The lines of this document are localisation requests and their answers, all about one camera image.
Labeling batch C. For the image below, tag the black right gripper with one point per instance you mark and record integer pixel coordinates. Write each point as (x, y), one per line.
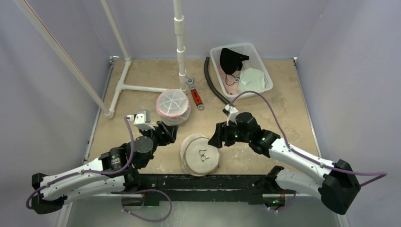
(225, 134)

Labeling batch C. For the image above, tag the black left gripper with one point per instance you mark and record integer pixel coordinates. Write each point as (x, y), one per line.
(167, 134)

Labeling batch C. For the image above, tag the pale green bra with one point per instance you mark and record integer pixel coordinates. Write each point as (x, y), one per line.
(251, 80)

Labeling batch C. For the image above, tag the black bra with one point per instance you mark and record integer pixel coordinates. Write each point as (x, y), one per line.
(230, 62)

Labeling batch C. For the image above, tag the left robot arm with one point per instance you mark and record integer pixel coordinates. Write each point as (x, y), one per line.
(114, 171)

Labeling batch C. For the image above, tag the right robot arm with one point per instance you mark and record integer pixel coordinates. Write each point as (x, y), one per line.
(331, 182)

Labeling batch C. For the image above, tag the pink-rimmed mesh laundry bag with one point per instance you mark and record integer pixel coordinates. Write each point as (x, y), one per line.
(173, 106)

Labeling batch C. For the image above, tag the pink bra in basket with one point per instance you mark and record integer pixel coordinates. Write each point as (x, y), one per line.
(230, 82)

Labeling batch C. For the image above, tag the white plastic basket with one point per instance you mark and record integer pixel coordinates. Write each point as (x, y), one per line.
(254, 62)

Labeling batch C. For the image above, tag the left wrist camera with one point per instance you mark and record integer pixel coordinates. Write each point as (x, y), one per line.
(141, 120)

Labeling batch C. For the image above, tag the red-handled adjustable wrench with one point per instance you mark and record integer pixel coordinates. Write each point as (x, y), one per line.
(196, 97)

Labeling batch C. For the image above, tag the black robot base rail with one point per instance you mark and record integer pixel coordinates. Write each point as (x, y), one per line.
(252, 189)

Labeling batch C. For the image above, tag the white PVC pipe frame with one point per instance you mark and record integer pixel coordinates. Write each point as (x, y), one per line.
(109, 112)

